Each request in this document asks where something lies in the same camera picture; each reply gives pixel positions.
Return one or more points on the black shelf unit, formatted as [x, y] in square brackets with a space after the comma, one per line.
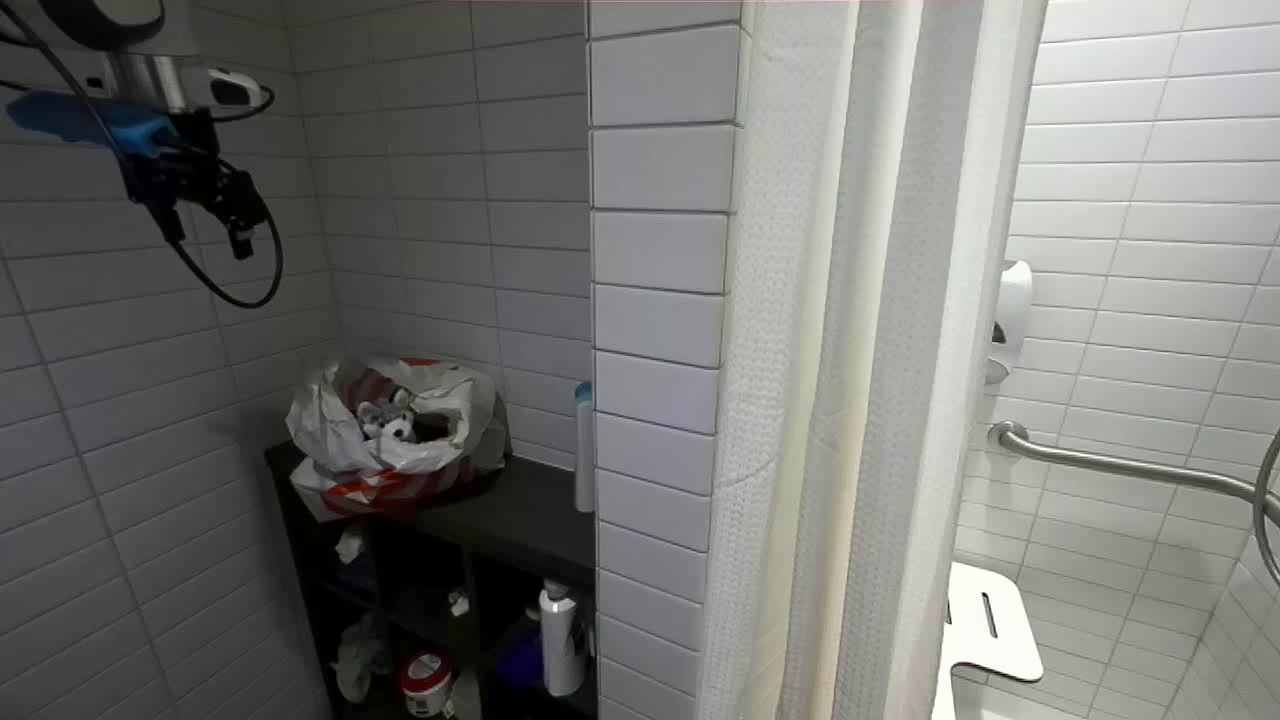
[523, 514]

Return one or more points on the metal grab bar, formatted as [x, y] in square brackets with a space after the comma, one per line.
[1133, 464]

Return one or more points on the grey husky plush doll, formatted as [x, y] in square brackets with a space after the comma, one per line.
[400, 425]

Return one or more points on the white shower curtain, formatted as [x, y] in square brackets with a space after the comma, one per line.
[803, 360]

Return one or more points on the white red plastic bag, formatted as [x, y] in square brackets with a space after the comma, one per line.
[334, 425]

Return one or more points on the white soap dispenser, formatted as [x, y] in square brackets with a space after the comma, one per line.
[1013, 322]

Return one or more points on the small white crumpled cloth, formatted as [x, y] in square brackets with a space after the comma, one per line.
[351, 540]

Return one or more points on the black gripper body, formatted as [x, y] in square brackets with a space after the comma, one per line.
[176, 167]

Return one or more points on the white shower seat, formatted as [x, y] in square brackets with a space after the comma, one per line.
[993, 627]

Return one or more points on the white spray bottle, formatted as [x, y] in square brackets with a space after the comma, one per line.
[557, 646]

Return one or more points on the red white container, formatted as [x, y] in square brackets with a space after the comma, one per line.
[425, 683]

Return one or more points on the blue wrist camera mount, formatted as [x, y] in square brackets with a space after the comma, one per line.
[92, 125]

